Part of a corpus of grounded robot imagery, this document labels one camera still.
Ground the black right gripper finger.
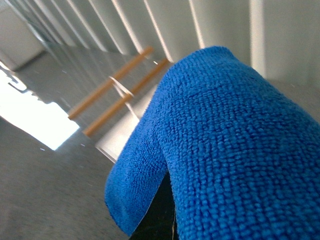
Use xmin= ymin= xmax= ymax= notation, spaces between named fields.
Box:
xmin=130 ymin=173 xmax=178 ymax=240

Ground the blue microfiber cloth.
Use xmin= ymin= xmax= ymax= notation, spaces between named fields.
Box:
xmin=104 ymin=46 xmax=320 ymax=240

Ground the white rectangular tray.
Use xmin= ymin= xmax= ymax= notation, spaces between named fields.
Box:
xmin=95 ymin=85 xmax=157 ymax=164

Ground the wooden rod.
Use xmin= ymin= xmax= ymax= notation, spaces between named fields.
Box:
xmin=68 ymin=46 xmax=154 ymax=120
xmin=83 ymin=58 xmax=170 ymax=137

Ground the white pleated curtain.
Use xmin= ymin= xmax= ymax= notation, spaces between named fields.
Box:
xmin=0 ymin=0 xmax=320 ymax=86

